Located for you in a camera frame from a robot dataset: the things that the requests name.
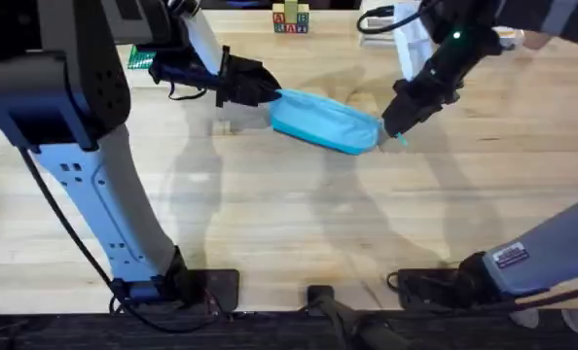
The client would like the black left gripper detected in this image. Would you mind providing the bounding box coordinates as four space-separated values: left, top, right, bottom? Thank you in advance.
228 52 283 107

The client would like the blue soft zip bag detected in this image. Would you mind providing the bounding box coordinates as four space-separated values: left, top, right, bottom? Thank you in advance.
268 87 410 157

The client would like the left wrist black plate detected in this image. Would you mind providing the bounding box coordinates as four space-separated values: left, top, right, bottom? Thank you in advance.
214 45 233 109

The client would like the stack of toy letter blocks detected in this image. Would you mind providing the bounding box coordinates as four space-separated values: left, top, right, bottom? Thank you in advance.
271 0 311 35

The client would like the green toy board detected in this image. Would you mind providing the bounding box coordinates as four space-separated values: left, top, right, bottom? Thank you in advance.
126 44 157 71

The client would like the black stand foot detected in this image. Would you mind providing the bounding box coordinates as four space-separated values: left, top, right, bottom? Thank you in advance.
307 285 416 350

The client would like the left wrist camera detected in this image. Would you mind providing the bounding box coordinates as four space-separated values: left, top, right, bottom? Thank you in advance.
147 47 222 94

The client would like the black cable loop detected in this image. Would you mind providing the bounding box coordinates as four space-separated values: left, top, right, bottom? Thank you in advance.
355 4 422 36

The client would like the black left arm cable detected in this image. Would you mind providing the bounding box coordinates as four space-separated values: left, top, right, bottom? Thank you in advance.
18 147 222 335

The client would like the black rail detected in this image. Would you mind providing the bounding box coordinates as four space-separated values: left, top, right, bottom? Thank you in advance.
0 310 578 350

